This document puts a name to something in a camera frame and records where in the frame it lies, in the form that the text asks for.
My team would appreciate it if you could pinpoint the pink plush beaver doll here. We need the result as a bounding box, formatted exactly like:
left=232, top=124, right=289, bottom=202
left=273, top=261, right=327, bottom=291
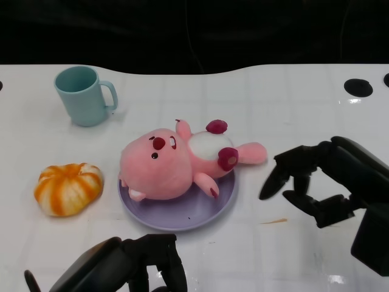
left=117, top=119, right=269, bottom=202

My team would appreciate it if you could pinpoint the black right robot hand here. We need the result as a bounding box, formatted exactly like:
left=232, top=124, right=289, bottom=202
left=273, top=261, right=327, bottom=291
left=258, top=136, right=389, bottom=277

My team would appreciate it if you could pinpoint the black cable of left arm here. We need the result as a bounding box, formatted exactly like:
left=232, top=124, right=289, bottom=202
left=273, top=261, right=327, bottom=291
left=24, top=269, right=42, bottom=292

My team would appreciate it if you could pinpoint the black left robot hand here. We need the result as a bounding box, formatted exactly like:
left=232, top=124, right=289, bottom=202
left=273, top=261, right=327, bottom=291
left=48, top=233, right=188, bottom=292

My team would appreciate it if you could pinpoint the light teal plastic mug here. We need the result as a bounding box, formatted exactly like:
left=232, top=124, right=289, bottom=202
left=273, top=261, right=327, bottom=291
left=53, top=66, right=119, bottom=127

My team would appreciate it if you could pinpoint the black backdrop cloth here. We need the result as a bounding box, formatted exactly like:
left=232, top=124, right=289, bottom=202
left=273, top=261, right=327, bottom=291
left=0, top=0, right=389, bottom=75

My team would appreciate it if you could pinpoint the orange white striped pumpkin toy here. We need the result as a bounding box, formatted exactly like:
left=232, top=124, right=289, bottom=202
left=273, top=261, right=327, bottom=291
left=33, top=162, right=105, bottom=218

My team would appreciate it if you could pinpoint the lavender round plate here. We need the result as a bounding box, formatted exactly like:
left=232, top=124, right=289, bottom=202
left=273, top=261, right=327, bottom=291
left=117, top=166, right=238, bottom=232

